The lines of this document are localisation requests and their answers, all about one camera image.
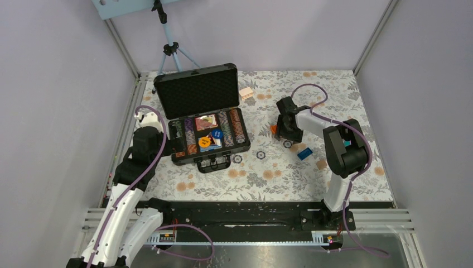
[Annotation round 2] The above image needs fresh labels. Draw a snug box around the orange big blind button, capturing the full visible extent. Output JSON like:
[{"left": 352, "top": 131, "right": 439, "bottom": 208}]
[{"left": 198, "top": 136, "right": 211, "bottom": 148}]

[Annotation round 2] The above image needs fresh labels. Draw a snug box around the black poker chip case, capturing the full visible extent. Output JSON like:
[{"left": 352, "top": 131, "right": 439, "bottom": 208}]
[{"left": 153, "top": 63, "right": 251, "bottom": 173}]

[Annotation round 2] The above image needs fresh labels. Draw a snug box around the blue playing card deck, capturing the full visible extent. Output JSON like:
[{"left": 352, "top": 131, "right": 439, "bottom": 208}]
[{"left": 197, "top": 136, "right": 223, "bottom": 152}]

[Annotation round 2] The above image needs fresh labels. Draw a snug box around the blue small blind button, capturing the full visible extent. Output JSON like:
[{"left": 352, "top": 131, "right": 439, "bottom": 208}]
[{"left": 211, "top": 129, "right": 224, "bottom": 140}]

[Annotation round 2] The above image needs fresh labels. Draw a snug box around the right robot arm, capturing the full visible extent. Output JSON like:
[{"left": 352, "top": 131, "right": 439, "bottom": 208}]
[{"left": 274, "top": 97, "right": 372, "bottom": 230}]

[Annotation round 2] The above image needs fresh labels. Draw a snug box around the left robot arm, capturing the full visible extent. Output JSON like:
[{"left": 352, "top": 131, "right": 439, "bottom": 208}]
[{"left": 67, "top": 111, "right": 173, "bottom": 267}]

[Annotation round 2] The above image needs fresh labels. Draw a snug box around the purple poker chip row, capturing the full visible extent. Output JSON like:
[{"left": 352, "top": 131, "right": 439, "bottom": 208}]
[{"left": 185, "top": 118, "right": 197, "bottom": 155}]

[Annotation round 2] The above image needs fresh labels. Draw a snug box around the blue rectangular block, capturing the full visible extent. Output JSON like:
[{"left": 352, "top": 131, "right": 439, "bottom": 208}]
[{"left": 297, "top": 147, "right": 313, "bottom": 161}]

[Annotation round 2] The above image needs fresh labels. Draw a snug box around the red playing card deck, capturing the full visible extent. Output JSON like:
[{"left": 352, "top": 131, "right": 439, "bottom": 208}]
[{"left": 195, "top": 114, "right": 218, "bottom": 131}]

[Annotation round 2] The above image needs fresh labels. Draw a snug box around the orange black poker chip row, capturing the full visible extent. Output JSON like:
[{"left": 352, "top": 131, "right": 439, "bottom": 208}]
[{"left": 230, "top": 109, "right": 246, "bottom": 143}]

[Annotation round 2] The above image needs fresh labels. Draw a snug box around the blue tan poker chip row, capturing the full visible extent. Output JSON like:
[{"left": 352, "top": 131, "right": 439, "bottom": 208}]
[{"left": 218, "top": 111, "right": 234, "bottom": 147}]

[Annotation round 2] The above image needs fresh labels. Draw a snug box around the beige toy block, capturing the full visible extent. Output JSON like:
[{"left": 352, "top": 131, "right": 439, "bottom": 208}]
[{"left": 238, "top": 87, "right": 254, "bottom": 101}]

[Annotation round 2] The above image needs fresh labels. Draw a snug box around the light blue tripod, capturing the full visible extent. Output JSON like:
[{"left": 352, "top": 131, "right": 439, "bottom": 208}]
[{"left": 152, "top": 0, "right": 201, "bottom": 75}]

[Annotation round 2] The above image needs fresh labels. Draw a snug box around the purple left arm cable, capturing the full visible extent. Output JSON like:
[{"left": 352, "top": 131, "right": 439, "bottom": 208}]
[{"left": 85, "top": 105, "right": 216, "bottom": 268}]

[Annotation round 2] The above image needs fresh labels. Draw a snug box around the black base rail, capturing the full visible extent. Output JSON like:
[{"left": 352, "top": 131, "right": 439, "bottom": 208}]
[{"left": 137, "top": 198, "right": 345, "bottom": 246}]

